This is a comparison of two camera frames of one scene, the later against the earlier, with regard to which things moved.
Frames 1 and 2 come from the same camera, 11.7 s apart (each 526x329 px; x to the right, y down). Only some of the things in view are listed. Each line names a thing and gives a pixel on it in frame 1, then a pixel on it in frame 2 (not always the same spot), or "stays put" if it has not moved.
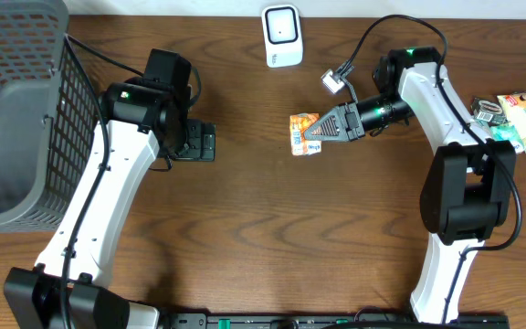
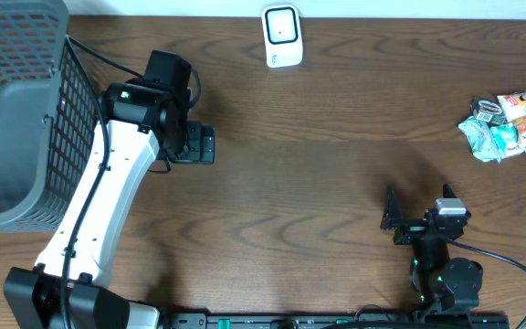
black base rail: x=333 y=321 stays put
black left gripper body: x=194 y=150 stays put
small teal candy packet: x=509 y=132 stays put
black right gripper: x=340 y=123 -> x=392 y=218
